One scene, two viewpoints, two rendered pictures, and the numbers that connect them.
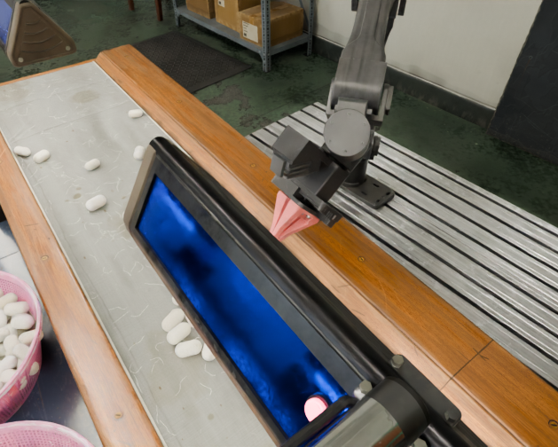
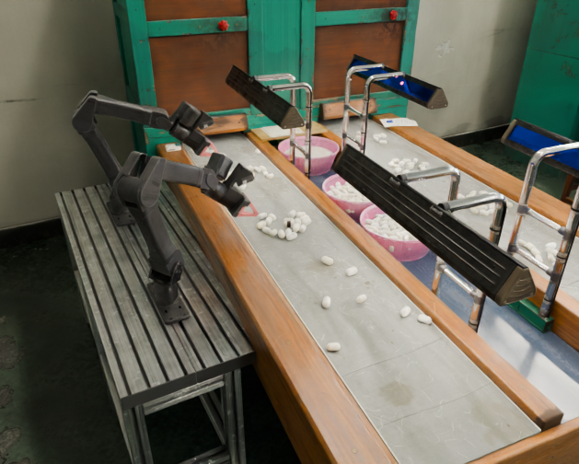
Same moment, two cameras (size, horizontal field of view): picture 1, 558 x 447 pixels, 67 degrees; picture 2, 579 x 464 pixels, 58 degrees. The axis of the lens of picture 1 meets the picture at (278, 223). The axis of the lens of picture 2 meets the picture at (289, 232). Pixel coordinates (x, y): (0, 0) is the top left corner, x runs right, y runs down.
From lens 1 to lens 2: 1.90 m
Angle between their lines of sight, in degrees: 104
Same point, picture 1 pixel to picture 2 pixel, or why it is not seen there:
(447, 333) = (202, 201)
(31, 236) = (381, 252)
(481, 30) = not seen: outside the picture
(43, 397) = not seen: hidden behind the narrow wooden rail
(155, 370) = (314, 215)
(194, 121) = (277, 314)
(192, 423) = (302, 204)
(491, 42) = not seen: outside the picture
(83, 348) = (341, 214)
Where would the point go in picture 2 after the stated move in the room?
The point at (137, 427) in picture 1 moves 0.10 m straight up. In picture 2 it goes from (318, 198) to (319, 172)
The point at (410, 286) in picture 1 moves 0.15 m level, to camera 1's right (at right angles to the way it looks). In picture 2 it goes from (202, 213) to (161, 207)
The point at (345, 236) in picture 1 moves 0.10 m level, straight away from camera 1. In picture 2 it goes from (214, 230) to (196, 245)
